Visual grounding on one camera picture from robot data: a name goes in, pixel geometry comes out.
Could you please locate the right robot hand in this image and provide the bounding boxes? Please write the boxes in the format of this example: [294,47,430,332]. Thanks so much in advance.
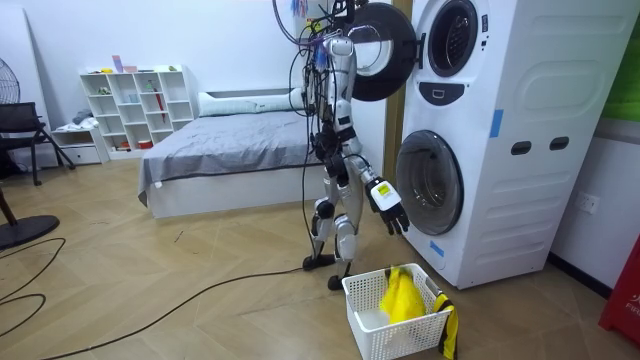
[364,176,411,237]

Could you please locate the round washer door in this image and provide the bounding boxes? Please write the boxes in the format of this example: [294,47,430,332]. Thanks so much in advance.
[344,2,419,103]
[395,129,465,237]

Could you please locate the robot legs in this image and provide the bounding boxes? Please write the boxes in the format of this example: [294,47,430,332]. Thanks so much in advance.
[301,162,362,292]

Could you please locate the white plastic laundry basket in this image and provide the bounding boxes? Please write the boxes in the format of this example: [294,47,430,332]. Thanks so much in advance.
[341,262,454,360]

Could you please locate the robot body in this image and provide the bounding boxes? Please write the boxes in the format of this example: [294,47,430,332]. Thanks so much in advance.
[299,0,359,169]

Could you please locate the white stacked washing machine tower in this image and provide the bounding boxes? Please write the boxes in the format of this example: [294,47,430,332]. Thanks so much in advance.
[394,0,640,291]

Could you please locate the yellow and black garment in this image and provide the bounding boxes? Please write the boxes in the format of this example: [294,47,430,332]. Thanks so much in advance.
[431,292,460,360]

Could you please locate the grey bed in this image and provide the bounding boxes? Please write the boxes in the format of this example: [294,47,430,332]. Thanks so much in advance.
[137,88,387,220]

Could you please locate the white long pillow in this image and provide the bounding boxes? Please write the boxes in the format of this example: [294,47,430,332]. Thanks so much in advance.
[197,88,307,118]

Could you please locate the white cube shelf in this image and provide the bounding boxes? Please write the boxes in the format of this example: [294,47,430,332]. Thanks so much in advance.
[78,64,200,161]

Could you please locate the red fire extinguisher box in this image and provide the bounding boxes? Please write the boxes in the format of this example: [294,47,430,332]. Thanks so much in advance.
[598,248,640,347]

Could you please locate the white low drawer cabinet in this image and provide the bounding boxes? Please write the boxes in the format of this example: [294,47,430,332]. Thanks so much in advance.
[50,126,110,167]

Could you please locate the folded clothes pile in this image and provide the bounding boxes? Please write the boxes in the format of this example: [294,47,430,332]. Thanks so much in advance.
[56,108,100,133]

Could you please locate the black standing fan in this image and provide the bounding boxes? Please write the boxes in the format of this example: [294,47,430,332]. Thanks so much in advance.
[0,56,62,252]

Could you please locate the black chair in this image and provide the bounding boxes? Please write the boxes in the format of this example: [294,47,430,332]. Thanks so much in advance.
[0,101,77,187]

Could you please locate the wooden door frame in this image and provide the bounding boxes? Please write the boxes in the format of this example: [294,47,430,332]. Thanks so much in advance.
[382,0,414,172]

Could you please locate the cable bundle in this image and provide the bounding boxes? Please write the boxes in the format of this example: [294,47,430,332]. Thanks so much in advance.
[271,0,364,47]

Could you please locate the white wall socket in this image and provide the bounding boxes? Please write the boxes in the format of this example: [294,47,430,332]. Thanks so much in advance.
[574,190,601,216]

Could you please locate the green wall poster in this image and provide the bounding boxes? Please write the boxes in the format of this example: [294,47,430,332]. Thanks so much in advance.
[601,19,640,124]

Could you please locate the thin black floor cable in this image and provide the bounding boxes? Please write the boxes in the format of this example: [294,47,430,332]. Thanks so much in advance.
[0,236,68,340]

